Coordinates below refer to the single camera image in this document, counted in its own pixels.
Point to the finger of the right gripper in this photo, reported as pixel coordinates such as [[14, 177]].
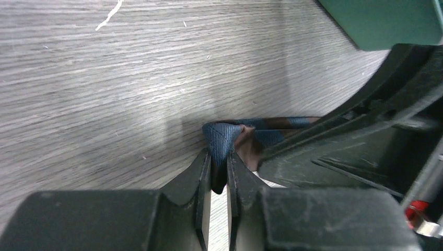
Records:
[[384, 136]]

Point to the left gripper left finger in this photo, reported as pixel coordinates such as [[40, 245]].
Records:
[[174, 217]]

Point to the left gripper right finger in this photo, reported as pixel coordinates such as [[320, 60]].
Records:
[[266, 218]]

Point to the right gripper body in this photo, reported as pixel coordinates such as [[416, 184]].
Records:
[[423, 203]]

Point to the navy brown striped tie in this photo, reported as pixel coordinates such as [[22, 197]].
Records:
[[248, 138]]

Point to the green divided tray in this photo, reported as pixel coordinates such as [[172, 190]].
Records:
[[379, 25]]

